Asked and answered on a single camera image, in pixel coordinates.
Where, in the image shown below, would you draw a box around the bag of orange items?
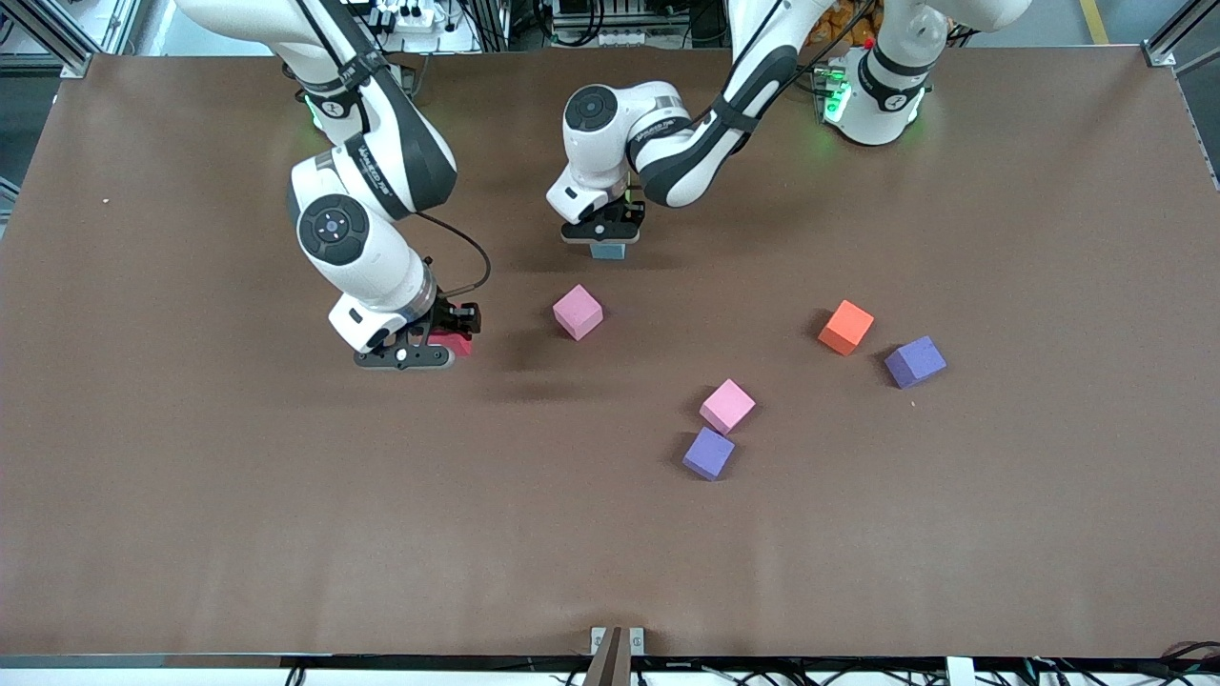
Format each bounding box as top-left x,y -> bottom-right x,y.
803,0 -> 883,47

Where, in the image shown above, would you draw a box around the black cable bundle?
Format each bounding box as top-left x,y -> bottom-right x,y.
1025,640 -> 1220,686

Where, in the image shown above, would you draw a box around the aluminium frame post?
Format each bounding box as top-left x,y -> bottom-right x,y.
1144,0 -> 1220,70
0,0 -> 92,79

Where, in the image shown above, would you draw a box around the white power strip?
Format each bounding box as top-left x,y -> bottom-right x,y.
376,0 -> 449,30

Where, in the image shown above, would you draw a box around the orange foam cube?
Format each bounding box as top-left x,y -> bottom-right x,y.
818,299 -> 876,357

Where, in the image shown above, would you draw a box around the light pink foam cube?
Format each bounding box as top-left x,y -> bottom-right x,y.
699,378 -> 757,436
553,284 -> 604,342

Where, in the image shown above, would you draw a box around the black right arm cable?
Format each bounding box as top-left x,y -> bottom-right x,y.
295,0 -> 493,300

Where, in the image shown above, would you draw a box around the brown camera pole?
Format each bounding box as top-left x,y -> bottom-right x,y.
583,627 -> 632,686

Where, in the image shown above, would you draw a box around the background electronics rack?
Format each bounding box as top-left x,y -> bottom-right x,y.
553,0 -> 689,47

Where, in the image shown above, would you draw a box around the purple foam cube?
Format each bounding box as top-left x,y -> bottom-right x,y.
884,335 -> 948,391
681,426 -> 737,482

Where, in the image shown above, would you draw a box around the small metal bracket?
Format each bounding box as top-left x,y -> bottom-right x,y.
590,626 -> 646,656

